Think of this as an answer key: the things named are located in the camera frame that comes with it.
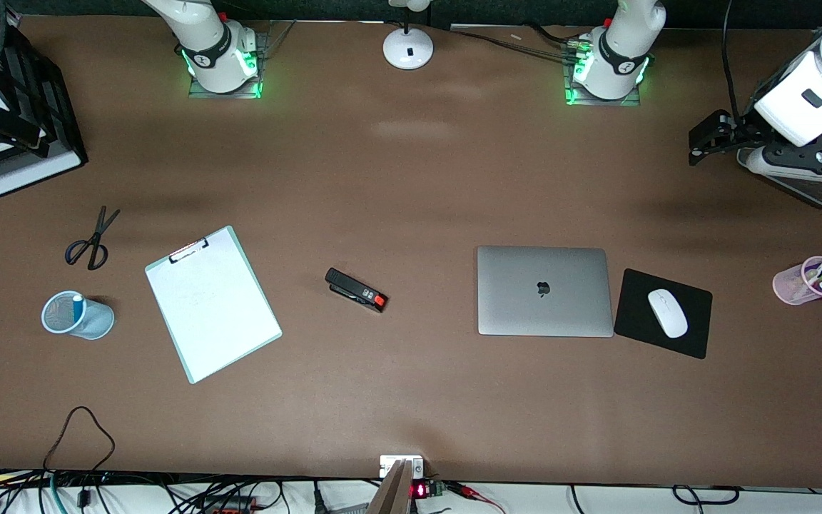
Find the mint clipboard with white paper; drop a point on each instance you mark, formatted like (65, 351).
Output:
(218, 321)

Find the white lamp base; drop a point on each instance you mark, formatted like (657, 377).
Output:
(408, 48)

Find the circuit board red display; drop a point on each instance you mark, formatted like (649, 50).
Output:
(427, 490)

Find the black scissors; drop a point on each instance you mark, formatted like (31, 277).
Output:
(102, 225)

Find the black mouse pad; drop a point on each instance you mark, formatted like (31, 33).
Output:
(639, 314)

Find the black stapler red tip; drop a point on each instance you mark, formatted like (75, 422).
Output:
(354, 289)

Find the light blue mesh cup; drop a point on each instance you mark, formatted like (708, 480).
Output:
(97, 321)

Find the white power box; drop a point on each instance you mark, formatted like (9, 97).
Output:
(391, 464)

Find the white computer mouse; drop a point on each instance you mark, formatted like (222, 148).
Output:
(668, 314)

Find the silver laptop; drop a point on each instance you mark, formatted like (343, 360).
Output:
(545, 291)

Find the blue marker white cap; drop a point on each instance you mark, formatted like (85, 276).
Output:
(78, 308)

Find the black mesh desk tray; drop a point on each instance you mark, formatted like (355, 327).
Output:
(810, 189)

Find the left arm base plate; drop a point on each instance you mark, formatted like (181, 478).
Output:
(600, 101)

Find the wooden post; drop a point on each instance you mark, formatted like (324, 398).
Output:
(391, 492)

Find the pink translucent pen cup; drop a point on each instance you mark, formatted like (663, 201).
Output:
(789, 285)

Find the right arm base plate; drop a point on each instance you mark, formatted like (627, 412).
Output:
(262, 50)

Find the black stacked letter tray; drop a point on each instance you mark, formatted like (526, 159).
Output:
(47, 93)

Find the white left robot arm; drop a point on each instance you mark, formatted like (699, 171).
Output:
(810, 100)

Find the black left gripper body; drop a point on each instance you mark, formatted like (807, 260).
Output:
(739, 130)

